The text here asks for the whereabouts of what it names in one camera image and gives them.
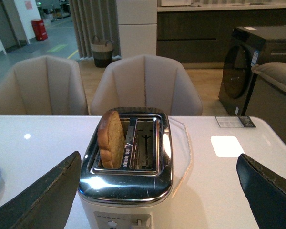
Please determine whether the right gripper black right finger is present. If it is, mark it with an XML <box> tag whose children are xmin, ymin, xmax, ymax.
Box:
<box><xmin>236</xmin><ymin>154</ymin><xmax>286</xmax><ymax>229</ymax></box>

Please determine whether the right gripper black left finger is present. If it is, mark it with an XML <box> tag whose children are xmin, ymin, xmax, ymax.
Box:
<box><xmin>0</xmin><ymin>151</ymin><xmax>82</xmax><ymax>229</ymax></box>

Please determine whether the brown bread slice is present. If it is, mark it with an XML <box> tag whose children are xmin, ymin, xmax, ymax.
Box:
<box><xmin>97</xmin><ymin>110</ymin><xmax>125</xmax><ymax>169</ymax></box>

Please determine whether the chrome and cream toaster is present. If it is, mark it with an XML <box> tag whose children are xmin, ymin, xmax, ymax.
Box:
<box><xmin>78</xmin><ymin>107</ymin><xmax>173</xmax><ymax>229</ymax></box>

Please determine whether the black table label card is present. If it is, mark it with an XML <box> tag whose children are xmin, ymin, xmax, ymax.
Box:
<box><xmin>215</xmin><ymin>116</ymin><xmax>255</xmax><ymax>128</ymax></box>

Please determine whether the beige sofa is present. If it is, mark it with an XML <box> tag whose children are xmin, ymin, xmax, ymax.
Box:
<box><xmin>245</xmin><ymin>62</ymin><xmax>286</xmax><ymax>144</ymax></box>

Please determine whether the beige chair on left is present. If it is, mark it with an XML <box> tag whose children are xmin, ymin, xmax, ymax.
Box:
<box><xmin>0</xmin><ymin>55</ymin><xmax>89</xmax><ymax>115</ymax></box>

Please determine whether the beige chair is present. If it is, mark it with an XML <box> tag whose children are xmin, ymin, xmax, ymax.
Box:
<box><xmin>0</xmin><ymin>55</ymin><xmax>89</xmax><ymax>115</ymax></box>
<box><xmin>90</xmin><ymin>55</ymin><xmax>203</xmax><ymax>116</ymax></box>

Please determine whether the dark front-load washing machine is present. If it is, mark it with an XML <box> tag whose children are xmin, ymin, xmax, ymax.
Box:
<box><xmin>218</xmin><ymin>26</ymin><xmax>286</xmax><ymax>115</ymax></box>

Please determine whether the beige chair on right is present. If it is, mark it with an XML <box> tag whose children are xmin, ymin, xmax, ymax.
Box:
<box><xmin>90</xmin><ymin>55</ymin><xmax>203</xmax><ymax>116</ymax></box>

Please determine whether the woven storage basket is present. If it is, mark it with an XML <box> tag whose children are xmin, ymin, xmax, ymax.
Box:
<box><xmin>91</xmin><ymin>35</ymin><xmax>113</xmax><ymax>68</ymax></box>

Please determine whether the dark kitchen counter cabinet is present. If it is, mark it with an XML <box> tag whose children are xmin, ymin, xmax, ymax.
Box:
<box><xmin>157</xmin><ymin>5</ymin><xmax>286</xmax><ymax>67</ymax></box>

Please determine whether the grey pleated curtain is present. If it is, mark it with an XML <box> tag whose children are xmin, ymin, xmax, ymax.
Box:
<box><xmin>69</xmin><ymin>0</ymin><xmax>121</xmax><ymax>58</ymax></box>

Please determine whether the white tall cabinet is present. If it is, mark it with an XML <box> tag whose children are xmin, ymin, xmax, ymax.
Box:
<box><xmin>116</xmin><ymin>0</ymin><xmax>157</xmax><ymax>58</ymax></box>

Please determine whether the white microwave oven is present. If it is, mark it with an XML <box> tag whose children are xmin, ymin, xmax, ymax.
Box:
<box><xmin>161</xmin><ymin>0</ymin><xmax>192</xmax><ymax>7</ymax></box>

